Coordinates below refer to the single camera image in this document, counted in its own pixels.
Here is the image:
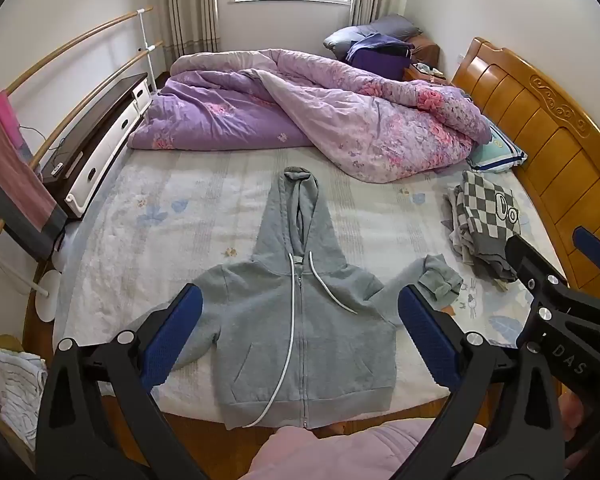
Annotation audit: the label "white fleece bed blanket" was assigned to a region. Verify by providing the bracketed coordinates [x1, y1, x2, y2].
[52, 145, 568, 418]

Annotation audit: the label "wooden rack rail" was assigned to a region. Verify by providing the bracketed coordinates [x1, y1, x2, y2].
[0, 42, 163, 235]
[2, 7, 153, 96]

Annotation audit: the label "pile of white cloths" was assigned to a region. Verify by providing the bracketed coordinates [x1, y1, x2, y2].
[0, 347, 48, 451]

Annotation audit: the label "wooden bed headboard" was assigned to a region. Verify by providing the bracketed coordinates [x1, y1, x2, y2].
[450, 36, 600, 306]

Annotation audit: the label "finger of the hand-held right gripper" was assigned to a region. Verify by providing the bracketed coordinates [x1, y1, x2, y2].
[572, 226, 600, 281]
[505, 234, 570, 312]

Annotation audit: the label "bright pink cloth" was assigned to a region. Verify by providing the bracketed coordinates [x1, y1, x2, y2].
[0, 91, 27, 148]

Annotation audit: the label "person's pink padded clothing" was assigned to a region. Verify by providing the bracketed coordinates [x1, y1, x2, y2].
[252, 417, 491, 480]

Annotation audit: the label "grey zip hoodie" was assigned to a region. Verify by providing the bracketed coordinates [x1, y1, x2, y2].
[167, 166, 464, 431]

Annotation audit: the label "grey white checkered garment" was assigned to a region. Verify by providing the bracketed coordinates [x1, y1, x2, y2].
[442, 170, 533, 291]

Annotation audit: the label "purple folded clothes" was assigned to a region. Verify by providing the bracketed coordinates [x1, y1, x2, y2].
[346, 33, 415, 81]

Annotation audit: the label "white round rack base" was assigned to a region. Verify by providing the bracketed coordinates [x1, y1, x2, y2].
[34, 269, 64, 322]

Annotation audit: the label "black-topped white drawer cabinet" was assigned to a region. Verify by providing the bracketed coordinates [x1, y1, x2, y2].
[40, 72, 153, 218]

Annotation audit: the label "brown wooden nightstand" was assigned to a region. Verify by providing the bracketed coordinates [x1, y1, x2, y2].
[405, 35, 446, 82]

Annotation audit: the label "white rack post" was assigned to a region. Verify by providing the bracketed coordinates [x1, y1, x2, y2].
[136, 9, 157, 93]

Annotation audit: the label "grey pillow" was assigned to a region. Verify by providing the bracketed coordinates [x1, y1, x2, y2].
[323, 15, 423, 56]

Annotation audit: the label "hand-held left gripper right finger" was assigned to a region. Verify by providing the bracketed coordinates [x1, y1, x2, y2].
[395, 284, 566, 480]

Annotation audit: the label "blue-edged printed pillow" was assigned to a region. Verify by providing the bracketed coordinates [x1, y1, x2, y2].
[466, 122, 528, 173]

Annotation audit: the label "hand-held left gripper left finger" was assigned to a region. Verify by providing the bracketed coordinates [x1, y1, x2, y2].
[35, 283, 216, 480]

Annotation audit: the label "purple floral quilt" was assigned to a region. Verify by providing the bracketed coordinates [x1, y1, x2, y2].
[126, 49, 492, 184]

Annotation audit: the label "pink grey striped towel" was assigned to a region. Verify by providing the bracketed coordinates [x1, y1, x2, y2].
[0, 105, 68, 261]

